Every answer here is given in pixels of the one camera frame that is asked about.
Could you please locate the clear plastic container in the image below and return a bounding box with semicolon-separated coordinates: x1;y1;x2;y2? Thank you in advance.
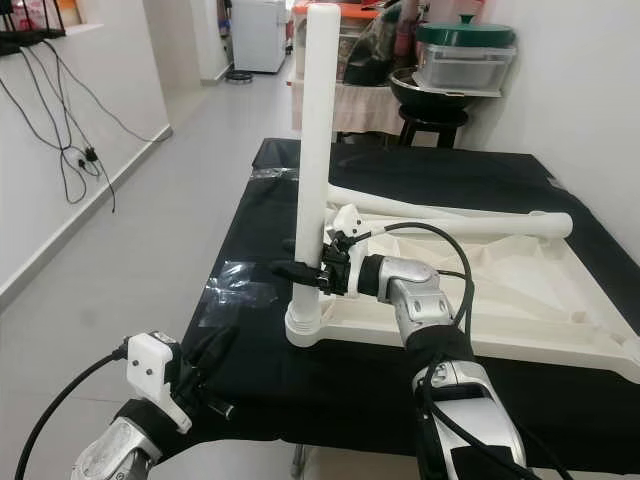
417;43;518;93

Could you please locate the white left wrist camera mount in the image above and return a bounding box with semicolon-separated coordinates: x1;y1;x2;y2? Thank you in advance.
125;332;193;433

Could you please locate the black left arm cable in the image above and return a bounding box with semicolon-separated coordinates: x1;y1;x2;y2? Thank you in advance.
16;346;131;480

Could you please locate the orange lid storage box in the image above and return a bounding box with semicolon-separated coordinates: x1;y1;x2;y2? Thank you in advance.
292;2;381;81

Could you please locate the black tablecloth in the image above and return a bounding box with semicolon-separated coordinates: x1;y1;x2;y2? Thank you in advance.
160;137;640;476

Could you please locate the green pot lid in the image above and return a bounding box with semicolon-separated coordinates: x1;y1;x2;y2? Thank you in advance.
415;15;516;46

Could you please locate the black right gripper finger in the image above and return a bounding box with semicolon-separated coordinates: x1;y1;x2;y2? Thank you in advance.
270;260;326;287

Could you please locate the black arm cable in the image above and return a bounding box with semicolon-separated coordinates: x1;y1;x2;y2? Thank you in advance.
16;346;131;480
370;220;561;480

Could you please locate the black plastic bag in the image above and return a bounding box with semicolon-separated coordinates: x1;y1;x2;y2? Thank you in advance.
345;5;421;86

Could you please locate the black wall cable with plug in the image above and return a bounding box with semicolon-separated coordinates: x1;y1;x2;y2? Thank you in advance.
0;50;116;206

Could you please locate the beige cloth covered table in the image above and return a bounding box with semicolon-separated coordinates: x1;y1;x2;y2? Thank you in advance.
290;80;406;136

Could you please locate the white plastic table top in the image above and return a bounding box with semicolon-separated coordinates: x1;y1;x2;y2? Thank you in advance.
285;185;640;371

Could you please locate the white appliance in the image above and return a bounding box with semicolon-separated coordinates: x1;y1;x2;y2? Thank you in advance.
232;0;286;73

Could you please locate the black wok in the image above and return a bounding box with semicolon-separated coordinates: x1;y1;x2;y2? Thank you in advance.
390;68;476;111

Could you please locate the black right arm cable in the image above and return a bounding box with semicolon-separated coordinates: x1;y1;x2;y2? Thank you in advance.
370;220;561;480

